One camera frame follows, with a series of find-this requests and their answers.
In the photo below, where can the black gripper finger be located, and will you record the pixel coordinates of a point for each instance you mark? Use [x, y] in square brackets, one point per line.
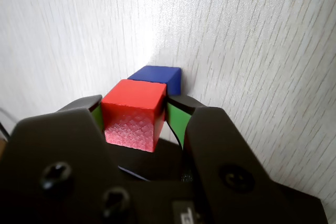
[218, 155]
[60, 150]

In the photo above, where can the red wooden cube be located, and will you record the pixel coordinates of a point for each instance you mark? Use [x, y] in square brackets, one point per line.
[131, 108]

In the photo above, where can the blue wooden cube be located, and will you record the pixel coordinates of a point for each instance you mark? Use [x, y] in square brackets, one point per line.
[157, 74]

